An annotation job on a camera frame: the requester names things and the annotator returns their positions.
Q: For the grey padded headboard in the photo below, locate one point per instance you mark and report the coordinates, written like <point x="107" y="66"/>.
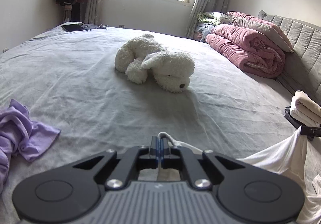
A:
<point x="302" y="67"/>

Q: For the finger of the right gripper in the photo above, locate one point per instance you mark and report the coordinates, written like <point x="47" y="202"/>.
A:
<point x="295" y="123"/>

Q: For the purple garment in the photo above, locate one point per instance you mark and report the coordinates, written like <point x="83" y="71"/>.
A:
<point x="22" y="136"/>

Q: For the floral bedding pile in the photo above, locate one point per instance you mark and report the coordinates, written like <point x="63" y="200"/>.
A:
<point x="207" y="21"/>

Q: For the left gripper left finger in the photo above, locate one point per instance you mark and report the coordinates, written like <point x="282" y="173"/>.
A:
<point x="134" y="160"/>

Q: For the grey bed sheet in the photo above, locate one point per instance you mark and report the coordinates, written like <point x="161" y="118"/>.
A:
<point x="69" y="81"/>

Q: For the pink folded quilt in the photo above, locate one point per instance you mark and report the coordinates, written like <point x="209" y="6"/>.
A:
<point x="248" y="49"/>

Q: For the beige garment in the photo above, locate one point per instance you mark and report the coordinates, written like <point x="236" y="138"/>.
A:
<point x="305" y="110"/>

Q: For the pink grey pillow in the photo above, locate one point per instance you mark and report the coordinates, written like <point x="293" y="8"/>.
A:
<point x="270" y="30"/>

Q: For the white garment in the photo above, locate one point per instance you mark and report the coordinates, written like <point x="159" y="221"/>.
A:
<point x="293" y="158"/>

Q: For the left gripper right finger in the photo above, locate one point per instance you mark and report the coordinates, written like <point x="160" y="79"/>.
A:
<point x="177" y="161"/>

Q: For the white plush dog toy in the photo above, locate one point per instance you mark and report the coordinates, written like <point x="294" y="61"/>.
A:
<point x="143" y="55"/>

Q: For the black tablet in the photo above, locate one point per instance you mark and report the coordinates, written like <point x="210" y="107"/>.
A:
<point x="72" y="27"/>

